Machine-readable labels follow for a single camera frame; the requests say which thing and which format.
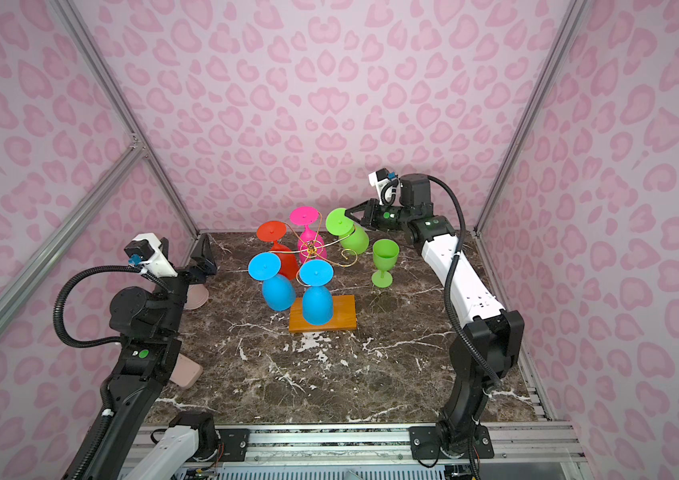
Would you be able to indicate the green wine glass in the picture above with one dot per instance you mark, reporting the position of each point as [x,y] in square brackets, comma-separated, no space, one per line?
[350,235]
[385,256]

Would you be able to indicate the pink pen holder cup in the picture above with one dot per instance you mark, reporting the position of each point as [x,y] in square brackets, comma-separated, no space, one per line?
[197,296]

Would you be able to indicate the wooden rack base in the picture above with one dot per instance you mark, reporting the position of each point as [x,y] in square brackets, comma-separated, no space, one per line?
[344,316]

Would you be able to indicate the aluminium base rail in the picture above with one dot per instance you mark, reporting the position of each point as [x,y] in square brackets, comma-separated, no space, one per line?
[313,451]

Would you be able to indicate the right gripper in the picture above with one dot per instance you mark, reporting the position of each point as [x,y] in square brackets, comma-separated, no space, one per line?
[373,219]

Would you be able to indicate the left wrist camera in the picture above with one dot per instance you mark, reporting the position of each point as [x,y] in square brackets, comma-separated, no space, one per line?
[149,254]

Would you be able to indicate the blue wine glass front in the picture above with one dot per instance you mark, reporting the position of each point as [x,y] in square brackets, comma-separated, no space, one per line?
[317,302]

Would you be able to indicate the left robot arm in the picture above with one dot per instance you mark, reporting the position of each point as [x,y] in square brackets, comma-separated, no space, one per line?
[146,327]

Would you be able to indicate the diagonal aluminium frame bar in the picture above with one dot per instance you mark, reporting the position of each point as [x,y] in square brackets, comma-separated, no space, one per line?
[46,257]

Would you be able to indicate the blue wine glass left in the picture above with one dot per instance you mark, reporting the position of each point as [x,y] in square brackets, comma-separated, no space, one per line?
[277,291]

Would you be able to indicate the gold wire glass rack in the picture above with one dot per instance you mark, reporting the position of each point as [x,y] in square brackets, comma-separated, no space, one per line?
[348,259]

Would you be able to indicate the red wine glass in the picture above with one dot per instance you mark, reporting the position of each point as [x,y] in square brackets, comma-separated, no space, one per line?
[273,232]

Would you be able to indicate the magenta wine glass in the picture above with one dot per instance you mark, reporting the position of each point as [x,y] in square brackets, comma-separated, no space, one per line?
[306,219]

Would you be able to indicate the blue wine glass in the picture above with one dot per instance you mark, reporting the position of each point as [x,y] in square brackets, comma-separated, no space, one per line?
[317,302]
[277,291]

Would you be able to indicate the green wine glass front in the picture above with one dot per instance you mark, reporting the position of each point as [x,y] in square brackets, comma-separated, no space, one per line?
[385,256]

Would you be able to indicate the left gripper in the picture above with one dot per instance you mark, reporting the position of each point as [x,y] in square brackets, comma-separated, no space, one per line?
[202,267]

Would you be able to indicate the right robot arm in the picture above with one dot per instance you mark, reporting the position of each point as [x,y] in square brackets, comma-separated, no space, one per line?
[487,335]

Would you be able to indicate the pink sponge block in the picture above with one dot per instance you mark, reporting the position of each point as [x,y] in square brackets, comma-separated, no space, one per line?
[186,372]

